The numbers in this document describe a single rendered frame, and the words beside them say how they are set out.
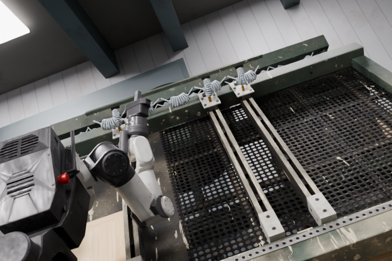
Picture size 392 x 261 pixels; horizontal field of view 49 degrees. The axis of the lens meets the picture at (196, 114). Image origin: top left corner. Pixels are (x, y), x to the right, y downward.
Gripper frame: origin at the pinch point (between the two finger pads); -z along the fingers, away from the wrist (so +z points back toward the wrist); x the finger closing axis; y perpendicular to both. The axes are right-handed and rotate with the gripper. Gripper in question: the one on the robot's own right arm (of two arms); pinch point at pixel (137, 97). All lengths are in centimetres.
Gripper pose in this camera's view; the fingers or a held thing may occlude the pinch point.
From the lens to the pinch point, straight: 178.0
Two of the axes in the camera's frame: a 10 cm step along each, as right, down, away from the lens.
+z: 0.4, 8.8, -4.7
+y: 6.3, 3.4, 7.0
